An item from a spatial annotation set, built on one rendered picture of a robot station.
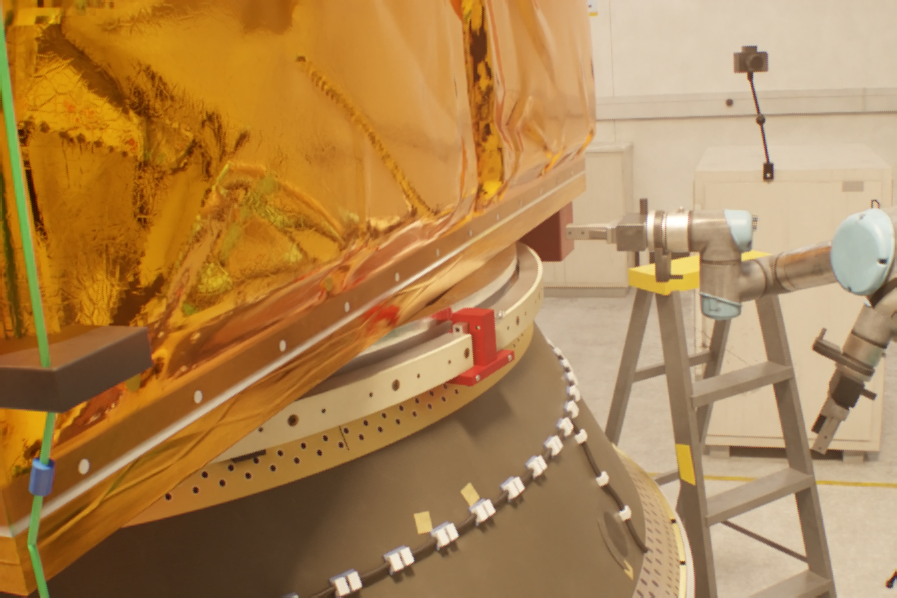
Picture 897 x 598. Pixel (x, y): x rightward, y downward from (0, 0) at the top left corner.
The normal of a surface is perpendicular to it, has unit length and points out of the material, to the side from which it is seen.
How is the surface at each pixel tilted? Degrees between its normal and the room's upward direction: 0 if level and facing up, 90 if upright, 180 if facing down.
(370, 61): 88
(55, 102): 103
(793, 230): 90
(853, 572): 0
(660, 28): 90
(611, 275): 90
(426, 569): 62
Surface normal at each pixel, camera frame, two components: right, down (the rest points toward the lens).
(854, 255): -0.94, 0.06
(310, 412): 0.63, 0.16
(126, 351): 0.95, 0.02
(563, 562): 0.74, -0.39
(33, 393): -0.32, 0.26
